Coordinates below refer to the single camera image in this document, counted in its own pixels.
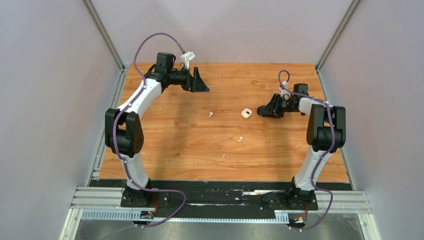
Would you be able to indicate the aluminium frame rail front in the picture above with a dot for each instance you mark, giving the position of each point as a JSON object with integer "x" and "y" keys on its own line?
{"x": 109, "y": 198}

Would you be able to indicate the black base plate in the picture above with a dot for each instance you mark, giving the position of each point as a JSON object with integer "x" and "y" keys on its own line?
{"x": 214, "y": 199}

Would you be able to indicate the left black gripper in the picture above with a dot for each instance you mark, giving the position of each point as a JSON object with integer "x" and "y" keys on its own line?
{"x": 195, "y": 84}

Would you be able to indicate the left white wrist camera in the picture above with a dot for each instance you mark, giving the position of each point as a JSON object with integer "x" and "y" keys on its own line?
{"x": 186, "y": 59}

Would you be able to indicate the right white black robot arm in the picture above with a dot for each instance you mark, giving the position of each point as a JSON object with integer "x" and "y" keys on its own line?
{"x": 326, "y": 132}

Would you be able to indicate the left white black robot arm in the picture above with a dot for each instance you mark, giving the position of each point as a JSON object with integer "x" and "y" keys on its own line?
{"x": 123, "y": 132}

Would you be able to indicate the white earbud charging case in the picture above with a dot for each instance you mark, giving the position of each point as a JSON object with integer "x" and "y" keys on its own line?
{"x": 246, "y": 113}

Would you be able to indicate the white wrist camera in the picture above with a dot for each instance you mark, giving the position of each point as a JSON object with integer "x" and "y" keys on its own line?
{"x": 186, "y": 59}
{"x": 284, "y": 93}

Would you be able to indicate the left aluminium corner post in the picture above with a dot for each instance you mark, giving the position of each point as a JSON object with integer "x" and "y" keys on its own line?
{"x": 94, "y": 15}

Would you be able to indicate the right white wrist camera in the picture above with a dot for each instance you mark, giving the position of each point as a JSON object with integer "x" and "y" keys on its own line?
{"x": 284, "y": 93}

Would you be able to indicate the right aluminium corner post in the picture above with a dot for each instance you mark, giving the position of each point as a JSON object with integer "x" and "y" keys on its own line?
{"x": 352, "y": 8}

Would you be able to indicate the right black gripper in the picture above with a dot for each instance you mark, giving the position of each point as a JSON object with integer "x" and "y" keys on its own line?
{"x": 272, "y": 109}

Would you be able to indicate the aluminium corner post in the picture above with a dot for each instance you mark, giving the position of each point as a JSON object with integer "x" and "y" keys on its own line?
{"x": 352, "y": 8}
{"x": 94, "y": 15}

